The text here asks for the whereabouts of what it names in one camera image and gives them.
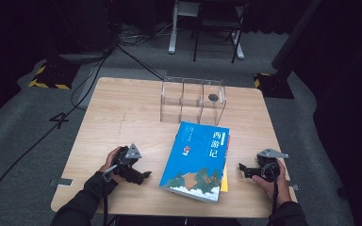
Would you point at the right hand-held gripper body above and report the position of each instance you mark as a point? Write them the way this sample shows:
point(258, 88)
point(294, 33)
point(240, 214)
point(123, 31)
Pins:
point(268, 168)

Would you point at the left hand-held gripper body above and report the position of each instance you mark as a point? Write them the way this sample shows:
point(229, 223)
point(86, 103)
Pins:
point(124, 166)

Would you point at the yellow and white book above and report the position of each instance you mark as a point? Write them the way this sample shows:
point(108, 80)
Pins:
point(224, 182)

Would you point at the blue book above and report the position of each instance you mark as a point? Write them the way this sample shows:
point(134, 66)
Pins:
point(194, 157)

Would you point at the clear acrylic book rack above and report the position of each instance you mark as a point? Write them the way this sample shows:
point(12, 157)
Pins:
point(182, 100)

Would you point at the person's left hand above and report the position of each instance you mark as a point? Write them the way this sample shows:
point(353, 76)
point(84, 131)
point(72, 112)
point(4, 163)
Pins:
point(109, 161)

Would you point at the person's right hand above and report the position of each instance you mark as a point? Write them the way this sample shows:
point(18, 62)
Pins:
point(279, 191)

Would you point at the black round pad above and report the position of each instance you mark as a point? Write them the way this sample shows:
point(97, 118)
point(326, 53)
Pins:
point(213, 97)

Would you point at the yellow black striped stand base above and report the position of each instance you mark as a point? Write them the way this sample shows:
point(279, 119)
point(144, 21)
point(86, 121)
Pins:
point(53, 75)
point(273, 86)

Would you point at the grey flat stand base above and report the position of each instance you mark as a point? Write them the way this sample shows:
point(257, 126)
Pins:
point(81, 57)

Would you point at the black slanted pole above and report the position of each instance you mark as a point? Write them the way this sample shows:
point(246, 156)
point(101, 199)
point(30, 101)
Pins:
point(290, 40)

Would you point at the metal table bracket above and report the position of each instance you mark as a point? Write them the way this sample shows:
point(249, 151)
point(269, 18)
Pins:
point(62, 182)
point(294, 187)

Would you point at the white desk frame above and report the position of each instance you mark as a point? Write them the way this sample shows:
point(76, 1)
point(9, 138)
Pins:
point(172, 37)

